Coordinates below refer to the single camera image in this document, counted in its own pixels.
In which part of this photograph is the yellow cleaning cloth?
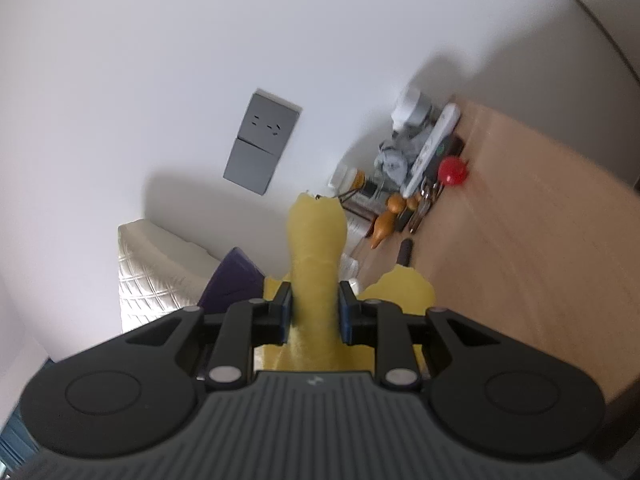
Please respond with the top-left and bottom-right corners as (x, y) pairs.
(254, 190), (436, 374)

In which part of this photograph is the small white bottle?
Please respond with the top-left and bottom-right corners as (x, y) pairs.
(329, 167), (359, 191)

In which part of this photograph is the white remote control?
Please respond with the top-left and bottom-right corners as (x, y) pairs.
(400, 104), (461, 198)

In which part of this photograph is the orange gourd figurine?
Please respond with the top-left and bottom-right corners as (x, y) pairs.
(370, 195), (406, 250)

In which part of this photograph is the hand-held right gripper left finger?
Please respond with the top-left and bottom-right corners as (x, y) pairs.
(116, 282), (294, 391)

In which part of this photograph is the grey alarm clock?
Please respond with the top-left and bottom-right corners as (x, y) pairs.
(375, 141), (419, 184)

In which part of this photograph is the white quilted pillow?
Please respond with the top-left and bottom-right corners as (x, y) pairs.
(117, 220), (223, 335)

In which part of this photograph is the wooden bedside table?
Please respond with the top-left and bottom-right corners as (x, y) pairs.
(350, 94), (640, 411)

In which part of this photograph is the purple cushion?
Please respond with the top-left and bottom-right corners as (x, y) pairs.
(197, 247), (266, 314)

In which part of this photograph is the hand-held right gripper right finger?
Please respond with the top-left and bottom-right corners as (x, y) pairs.
(338, 281), (501, 391)

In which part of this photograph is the grey wall socket panel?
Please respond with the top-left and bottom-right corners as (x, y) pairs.
(223, 89), (304, 196)

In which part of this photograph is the red round ball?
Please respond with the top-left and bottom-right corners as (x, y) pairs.
(438, 157), (470, 187)

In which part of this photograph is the white round device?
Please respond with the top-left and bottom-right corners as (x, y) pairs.
(390, 86), (436, 131)

